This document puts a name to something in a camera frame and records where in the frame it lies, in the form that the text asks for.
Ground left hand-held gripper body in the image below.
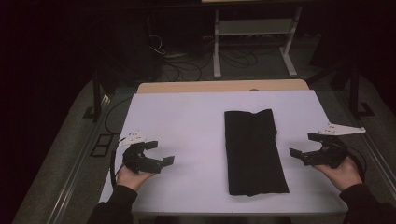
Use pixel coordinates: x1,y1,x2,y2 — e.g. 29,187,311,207
118,130,150,175

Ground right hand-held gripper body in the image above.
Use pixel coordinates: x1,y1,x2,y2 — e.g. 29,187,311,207
318,123,367,170

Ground black tank top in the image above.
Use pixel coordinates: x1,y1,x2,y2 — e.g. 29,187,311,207
223,108,290,197

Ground person's left hand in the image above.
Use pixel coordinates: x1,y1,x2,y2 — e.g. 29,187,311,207
116,164,156,191

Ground person's right hand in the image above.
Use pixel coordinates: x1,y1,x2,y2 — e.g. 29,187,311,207
312,156,363,191

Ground white table mat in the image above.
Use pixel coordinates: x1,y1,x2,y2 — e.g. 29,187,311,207
99,90,348,216

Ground black metal stand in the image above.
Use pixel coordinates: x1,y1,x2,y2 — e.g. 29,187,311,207
306,59,376,119
82,69,110,122

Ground wooden table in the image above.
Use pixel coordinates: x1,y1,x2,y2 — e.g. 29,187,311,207
136,78,310,94

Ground left hand-held gripper cable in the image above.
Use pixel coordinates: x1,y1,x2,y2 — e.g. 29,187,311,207
109,138,127,188

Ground hand-held gripper cable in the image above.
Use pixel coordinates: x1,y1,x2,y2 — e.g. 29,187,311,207
109,138,127,188
345,145,368,183

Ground right hand-held gripper cable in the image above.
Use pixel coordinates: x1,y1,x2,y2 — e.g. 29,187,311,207
345,145,368,183

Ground black floor socket frame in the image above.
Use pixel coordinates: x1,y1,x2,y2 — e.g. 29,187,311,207
90,133,114,158

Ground aluminium floor rail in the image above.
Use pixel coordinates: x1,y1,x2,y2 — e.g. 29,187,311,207
334,90,396,200
46,92,111,224

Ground thin black floor cable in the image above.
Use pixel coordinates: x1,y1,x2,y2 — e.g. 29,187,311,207
104,96,134,136

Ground tangle of floor cables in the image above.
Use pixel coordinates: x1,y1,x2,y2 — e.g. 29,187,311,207
148,34,260,82

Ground white metal desk frame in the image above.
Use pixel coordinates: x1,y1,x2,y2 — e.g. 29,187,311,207
212,7,304,79

